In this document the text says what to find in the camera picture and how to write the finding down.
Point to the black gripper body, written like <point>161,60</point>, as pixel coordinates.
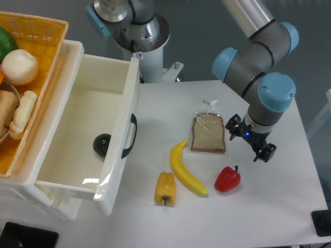
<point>256,140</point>

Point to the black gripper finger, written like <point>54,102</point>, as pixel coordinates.
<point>234,126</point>
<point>264,152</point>

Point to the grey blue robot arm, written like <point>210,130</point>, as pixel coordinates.
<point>247,73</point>

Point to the white open top drawer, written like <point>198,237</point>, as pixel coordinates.
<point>103,97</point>

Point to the white plastic drawer cabinet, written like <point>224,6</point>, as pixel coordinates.
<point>19,192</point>

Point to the bagged bread slice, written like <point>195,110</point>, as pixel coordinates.
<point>208,130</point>

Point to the red toy bell pepper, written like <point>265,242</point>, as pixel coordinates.
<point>228,179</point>

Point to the yellow toy banana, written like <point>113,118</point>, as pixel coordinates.
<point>183,174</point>

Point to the black device bottom right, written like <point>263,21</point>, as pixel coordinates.
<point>321,221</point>

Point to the black device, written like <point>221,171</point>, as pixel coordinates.
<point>321,221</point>
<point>17,235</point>

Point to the yellow toy bell pepper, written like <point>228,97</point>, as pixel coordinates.
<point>165,190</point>

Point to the beige peanut-shaped bread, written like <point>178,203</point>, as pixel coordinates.
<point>22,115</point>

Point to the yellow wicker basket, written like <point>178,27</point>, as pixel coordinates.
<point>43,38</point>

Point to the white round bun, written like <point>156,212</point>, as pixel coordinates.
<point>19,67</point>

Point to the tan bread roll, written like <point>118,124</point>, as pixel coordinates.
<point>9,103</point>

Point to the metal bowl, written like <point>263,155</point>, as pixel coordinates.
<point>8,87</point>

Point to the green toy pepper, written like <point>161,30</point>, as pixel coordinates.
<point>8,43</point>

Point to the black device bottom left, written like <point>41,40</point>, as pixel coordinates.
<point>17,235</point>

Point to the dark blue drawer handle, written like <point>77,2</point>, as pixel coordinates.
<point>131,138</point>

